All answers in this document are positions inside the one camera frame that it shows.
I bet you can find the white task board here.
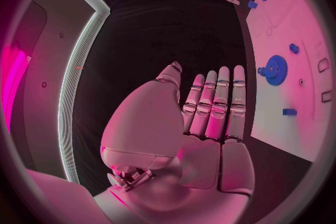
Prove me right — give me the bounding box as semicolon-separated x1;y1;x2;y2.
245;0;335;164

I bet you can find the glowing light bar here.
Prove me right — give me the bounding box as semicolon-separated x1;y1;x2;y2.
1;44;32;133

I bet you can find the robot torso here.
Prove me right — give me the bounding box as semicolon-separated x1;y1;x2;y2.
4;0;111;185

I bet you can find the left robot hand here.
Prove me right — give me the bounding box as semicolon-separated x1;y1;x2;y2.
93;60;256;224

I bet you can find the blue gear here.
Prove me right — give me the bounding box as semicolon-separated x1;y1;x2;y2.
264;54;290;87

